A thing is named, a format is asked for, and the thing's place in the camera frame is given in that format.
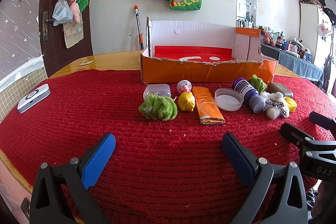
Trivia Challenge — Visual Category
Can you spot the green plush toy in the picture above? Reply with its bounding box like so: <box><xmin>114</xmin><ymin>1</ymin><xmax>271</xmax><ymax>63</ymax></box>
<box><xmin>77</xmin><ymin>0</ymin><xmax>89</xmax><ymax>13</ymax></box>

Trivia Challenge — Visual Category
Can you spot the yellow toy figure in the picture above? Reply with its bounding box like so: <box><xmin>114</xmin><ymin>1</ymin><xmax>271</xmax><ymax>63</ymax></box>
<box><xmin>178</xmin><ymin>91</ymin><xmax>196</xmax><ymax>112</ymax></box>

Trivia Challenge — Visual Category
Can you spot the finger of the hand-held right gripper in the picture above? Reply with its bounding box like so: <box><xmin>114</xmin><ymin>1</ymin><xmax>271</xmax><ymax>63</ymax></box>
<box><xmin>309</xmin><ymin>112</ymin><xmax>336</xmax><ymax>132</ymax></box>
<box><xmin>280</xmin><ymin>122</ymin><xmax>336</xmax><ymax>159</ymax></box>

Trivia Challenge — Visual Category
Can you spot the white square device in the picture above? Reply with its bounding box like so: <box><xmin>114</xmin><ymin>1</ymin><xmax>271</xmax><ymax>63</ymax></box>
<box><xmin>17</xmin><ymin>84</ymin><xmax>50</xmax><ymax>114</ymax></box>

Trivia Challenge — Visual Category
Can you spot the metal door handle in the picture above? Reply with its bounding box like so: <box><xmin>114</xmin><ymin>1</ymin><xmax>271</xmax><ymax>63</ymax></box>
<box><xmin>42</xmin><ymin>11</ymin><xmax>55</xmax><ymax>42</ymax></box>

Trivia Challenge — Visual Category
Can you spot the brown case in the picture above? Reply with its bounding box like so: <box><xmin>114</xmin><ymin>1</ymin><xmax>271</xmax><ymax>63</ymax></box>
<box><xmin>267</xmin><ymin>82</ymin><xmax>294</xmax><ymax>98</ymax></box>

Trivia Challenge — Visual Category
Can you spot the pink capsule toy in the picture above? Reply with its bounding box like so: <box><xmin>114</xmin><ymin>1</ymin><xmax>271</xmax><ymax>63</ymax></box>
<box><xmin>176</xmin><ymin>80</ymin><xmax>192</xmax><ymax>94</ymax></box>

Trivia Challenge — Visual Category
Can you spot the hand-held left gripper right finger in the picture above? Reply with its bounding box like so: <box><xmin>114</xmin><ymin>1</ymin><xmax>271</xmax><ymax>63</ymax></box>
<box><xmin>222</xmin><ymin>132</ymin><xmax>307</xmax><ymax>224</ymax></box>

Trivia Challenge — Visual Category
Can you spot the white plush bear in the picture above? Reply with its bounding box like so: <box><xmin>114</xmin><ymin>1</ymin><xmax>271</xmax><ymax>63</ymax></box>
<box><xmin>260</xmin><ymin>91</ymin><xmax>290</xmax><ymax>119</ymax></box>

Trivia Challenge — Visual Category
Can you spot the clear plastic bag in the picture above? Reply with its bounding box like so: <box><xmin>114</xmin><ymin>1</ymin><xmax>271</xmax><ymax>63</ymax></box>
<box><xmin>52</xmin><ymin>0</ymin><xmax>73</xmax><ymax>26</ymax></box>

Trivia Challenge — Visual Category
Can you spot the row of cosmetic bottles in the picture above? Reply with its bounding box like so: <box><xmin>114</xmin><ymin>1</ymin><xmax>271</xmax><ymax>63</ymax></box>
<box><xmin>259</xmin><ymin>26</ymin><xmax>315</xmax><ymax>62</ymax></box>

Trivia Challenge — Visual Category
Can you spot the purple bottle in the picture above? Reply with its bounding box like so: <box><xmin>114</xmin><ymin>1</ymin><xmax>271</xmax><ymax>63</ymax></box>
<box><xmin>232</xmin><ymin>77</ymin><xmax>266</xmax><ymax>113</ymax></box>

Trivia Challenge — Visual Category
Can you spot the beige hanging organizer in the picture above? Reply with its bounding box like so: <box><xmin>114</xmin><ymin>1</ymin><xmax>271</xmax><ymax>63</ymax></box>
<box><xmin>63</xmin><ymin>21</ymin><xmax>84</xmax><ymax>48</ymax></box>

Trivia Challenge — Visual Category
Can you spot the side table with blue cloth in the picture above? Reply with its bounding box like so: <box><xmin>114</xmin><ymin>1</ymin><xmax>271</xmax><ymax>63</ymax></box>
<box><xmin>260</xmin><ymin>43</ymin><xmax>324</xmax><ymax>85</ymax></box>

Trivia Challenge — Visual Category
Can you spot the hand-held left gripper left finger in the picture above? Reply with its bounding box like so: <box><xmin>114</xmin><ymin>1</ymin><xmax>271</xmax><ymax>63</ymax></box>
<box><xmin>30</xmin><ymin>133</ymin><xmax>116</xmax><ymax>224</ymax></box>

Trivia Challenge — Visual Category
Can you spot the small clear plastic box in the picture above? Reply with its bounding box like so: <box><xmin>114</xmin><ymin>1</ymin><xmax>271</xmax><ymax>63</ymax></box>
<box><xmin>143</xmin><ymin>84</ymin><xmax>172</xmax><ymax>98</ymax></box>

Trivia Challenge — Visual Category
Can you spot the clear round lid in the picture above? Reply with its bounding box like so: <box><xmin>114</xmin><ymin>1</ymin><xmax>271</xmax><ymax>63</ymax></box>
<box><xmin>214</xmin><ymin>88</ymin><xmax>244</xmax><ymax>111</ymax></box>

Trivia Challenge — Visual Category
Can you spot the orange cardboard box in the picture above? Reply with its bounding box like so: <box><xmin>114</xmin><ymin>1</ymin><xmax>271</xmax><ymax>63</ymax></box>
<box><xmin>140</xmin><ymin>17</ymin><xmax>278</xmax><ymax>84</ymax></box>

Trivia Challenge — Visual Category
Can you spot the large green fuzzy toy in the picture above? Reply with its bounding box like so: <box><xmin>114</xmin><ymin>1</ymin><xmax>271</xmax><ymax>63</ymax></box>
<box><xmin>138</xmin><ymin>94</ymin><xmax>178</xmax><ymax>121</ymax></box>

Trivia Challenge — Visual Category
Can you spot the yellow bottle cap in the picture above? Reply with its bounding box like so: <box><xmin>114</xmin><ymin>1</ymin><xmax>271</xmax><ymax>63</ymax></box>
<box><xmin>284</xmin><ymin>97</ymin><xmax>298</xmax><ymax>112</ymax></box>

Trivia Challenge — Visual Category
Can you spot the silver and orange mop handle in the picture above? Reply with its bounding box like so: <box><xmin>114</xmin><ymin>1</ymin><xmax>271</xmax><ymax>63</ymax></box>
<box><xmin>134</xmin><ymin>5</ymin><xmax>145</xmax><ymax>51</ymax></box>

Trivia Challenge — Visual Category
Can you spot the red knitted cloth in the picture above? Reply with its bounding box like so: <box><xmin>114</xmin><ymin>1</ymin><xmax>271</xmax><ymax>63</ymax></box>
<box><xmin>0</xmin><ymin>69</ymin><xmax>336</xmax><ymax>224</ymax></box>

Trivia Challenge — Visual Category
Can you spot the white wardrobe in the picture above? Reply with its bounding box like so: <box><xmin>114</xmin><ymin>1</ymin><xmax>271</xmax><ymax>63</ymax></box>
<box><xmin>299</xmin><ymin>0</ymin><xmax>336</xmax><ymax>88</ymax></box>

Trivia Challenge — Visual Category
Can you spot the small green fuzzy toy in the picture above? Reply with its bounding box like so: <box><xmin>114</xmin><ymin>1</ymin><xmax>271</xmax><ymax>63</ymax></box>
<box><xmin>248</xmin><ymin>74</ymin><xmax>267</xmax><ymax>92</ymax></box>

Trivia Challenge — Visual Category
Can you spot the orange packet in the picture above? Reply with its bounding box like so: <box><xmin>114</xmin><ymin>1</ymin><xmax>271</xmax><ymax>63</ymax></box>
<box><xmin>192</xmin><ymin>86</ymin><xmax>226</xmax><ymax>125</ymax></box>

